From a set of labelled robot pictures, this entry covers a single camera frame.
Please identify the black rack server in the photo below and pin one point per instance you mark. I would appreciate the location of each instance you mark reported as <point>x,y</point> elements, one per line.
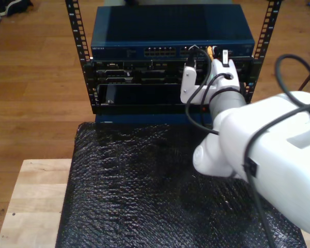
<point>139,73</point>

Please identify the blue network switch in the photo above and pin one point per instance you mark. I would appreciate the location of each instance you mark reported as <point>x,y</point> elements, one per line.
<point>157,23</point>

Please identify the black sneaker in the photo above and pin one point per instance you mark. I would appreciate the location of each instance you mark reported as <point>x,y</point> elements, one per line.
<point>15,6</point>

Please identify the black bubble mat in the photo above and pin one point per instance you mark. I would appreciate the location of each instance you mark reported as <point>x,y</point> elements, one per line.
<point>131,193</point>

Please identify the black open rack frame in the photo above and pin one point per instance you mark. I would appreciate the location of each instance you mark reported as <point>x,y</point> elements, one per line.
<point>76,23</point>

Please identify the blue flat base box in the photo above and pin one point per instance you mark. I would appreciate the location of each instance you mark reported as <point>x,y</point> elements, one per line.
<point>144,118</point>

